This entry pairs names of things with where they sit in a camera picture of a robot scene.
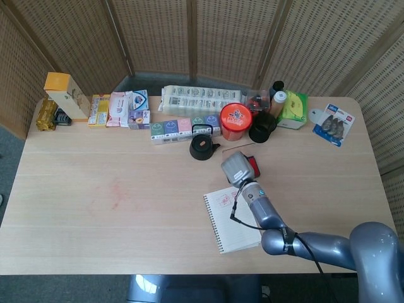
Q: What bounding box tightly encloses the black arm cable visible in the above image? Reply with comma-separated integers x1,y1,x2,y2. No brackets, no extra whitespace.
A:
229,181,326,275

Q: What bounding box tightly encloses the yellow flat box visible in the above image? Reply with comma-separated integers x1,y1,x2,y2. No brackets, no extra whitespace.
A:
87,93,112,129

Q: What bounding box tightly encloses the clear wrapped paper pack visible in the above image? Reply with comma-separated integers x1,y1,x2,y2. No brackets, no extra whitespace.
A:
158,84,248,117

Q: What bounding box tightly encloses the white wet wipes pack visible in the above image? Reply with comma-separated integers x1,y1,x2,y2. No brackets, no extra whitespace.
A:
105,91,133,128

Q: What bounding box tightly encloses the green tissue box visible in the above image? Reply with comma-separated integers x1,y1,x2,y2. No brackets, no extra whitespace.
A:
276,90,309,131

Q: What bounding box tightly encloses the white and blue box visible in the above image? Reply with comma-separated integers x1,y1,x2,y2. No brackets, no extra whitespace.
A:
131,89,149,111

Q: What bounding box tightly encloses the grey robot torso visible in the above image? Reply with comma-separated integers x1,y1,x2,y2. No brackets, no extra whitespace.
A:
126,273,263,303

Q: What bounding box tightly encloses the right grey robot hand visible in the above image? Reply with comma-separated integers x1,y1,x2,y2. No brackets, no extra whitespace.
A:
220,150,257,187

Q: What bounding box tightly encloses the multicolour pocket tissue pack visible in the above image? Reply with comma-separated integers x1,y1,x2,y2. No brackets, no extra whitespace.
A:
149,113,222,146

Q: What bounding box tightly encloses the dark bottle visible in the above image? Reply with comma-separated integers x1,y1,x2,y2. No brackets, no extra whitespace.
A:
268,80,285,95

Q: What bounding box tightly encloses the blue blister pack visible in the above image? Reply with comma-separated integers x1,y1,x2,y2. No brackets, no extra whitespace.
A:
312,103,356,148

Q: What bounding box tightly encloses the white round disc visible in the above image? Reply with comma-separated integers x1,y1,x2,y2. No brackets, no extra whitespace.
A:
307,107,326,122

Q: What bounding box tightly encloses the tall cream box orange top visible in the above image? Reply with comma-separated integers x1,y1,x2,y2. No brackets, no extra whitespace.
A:
43,71,92,123

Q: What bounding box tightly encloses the woven folding screen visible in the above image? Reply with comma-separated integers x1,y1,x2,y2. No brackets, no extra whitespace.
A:
0,0,404,228

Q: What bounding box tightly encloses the orange lidded tub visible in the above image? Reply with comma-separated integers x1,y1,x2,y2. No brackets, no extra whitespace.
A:
220,102,254,142

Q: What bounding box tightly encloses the black mesh pen holder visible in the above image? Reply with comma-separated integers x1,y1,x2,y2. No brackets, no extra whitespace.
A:
248,112,278,145

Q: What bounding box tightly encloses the clear plastic container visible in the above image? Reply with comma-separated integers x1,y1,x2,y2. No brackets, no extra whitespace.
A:
245,89,271,114

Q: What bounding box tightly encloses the purple box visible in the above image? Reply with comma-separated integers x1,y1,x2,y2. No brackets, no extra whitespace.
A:
128,109,152,130

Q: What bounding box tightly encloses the red ink pad clear lid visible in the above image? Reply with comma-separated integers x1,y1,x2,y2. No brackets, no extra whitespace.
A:
222,142,262,177

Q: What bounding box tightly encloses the brown bottle white cap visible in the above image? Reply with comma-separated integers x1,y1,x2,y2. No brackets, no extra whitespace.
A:
270,90,287,118

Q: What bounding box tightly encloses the gold foil pack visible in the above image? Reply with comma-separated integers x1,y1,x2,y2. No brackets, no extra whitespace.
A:
35,97,59,132

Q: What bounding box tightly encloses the black teapot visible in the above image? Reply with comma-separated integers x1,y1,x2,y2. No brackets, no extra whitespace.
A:
188,124,221,162

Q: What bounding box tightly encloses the dark green black tool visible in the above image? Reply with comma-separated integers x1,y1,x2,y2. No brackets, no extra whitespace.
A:
52,107,73,126

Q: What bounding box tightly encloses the white spiral notebook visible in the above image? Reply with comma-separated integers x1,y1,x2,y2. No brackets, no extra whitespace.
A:
203,186,264,255

